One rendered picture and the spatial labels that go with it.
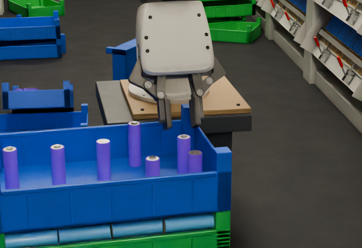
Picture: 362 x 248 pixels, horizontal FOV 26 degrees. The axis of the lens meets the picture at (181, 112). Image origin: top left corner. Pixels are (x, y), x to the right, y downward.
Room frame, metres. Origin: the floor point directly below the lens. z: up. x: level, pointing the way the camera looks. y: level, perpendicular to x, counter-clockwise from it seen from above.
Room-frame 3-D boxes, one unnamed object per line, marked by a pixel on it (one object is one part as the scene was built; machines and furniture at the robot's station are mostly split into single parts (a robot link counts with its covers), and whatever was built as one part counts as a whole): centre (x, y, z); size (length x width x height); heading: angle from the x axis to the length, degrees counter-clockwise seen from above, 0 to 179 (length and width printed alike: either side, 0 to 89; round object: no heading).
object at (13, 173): (0.94, 0.22, 0.44); 0.02 x 0.02 x 0.06
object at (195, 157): (0.92, -0.02, 0.44); 0.02 x 0.02 x 0.06
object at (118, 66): (2.66, 0.15, 0.10); 0.30 x 0.08 x 0.20; 153
